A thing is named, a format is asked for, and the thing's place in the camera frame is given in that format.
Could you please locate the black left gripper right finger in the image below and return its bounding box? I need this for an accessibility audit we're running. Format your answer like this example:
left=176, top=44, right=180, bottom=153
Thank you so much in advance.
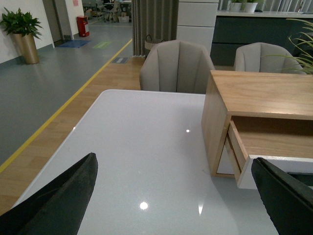
left=251, top=157, right=313, bottom=235

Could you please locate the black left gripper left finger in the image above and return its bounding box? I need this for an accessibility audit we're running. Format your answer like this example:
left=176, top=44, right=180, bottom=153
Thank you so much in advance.
left=0, top=153, right=98, bottom=235

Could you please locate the white-front wooden drawer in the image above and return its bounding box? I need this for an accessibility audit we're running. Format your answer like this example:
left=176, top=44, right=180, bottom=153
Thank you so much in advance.
left=225, top=116, right=313, bottom=189

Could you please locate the wooden drawer cabinet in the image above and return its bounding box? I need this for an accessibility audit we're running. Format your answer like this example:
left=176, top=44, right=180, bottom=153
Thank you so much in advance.
left=201, top=70, right=313, bottom=178

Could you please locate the white drawer column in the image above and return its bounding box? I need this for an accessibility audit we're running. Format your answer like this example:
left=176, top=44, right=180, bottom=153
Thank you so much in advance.
left=177, top=0, right=218, bottom=52

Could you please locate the beige armchair right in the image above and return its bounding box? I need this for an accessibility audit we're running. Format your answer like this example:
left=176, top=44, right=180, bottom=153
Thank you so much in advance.
left=234, top=42, right=305, bottom=74

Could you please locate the beige armchair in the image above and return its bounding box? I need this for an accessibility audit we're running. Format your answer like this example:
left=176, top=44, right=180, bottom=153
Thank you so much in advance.
left=139, top=40, right=215, bottom=94
left=234, top=42, right=305, bottom=74

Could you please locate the dark grey sideboard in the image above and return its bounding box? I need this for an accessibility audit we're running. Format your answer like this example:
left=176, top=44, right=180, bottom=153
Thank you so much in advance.
left=210, top=10, right=313, bottom=66

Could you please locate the beige armchair left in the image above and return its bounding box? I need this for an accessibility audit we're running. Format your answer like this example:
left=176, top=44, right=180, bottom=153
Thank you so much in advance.
left=139, top=40, right=215, bottom=94

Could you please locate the green plant in gold pot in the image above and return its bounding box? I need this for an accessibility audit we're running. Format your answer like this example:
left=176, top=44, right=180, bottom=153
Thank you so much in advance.
left=0, top=9, right=42, bottom=64

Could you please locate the red fire extinguisher box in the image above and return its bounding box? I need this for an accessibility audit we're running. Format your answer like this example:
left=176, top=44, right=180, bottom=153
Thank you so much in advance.
left=76, top=16, right=89, bottom=37

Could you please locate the white pot plant on sideboard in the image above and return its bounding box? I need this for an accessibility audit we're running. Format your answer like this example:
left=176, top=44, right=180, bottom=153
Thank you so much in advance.
left=244, top=0, right=258, bottom=13

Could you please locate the grey curtain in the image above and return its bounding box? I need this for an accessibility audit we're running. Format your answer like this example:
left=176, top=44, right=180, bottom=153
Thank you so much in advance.
left=131, top=0, right=179, bottom=56

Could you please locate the woven basket with handles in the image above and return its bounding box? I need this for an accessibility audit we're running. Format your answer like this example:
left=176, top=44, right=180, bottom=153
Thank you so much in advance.
left=144, top=34, right=166, bottom=58

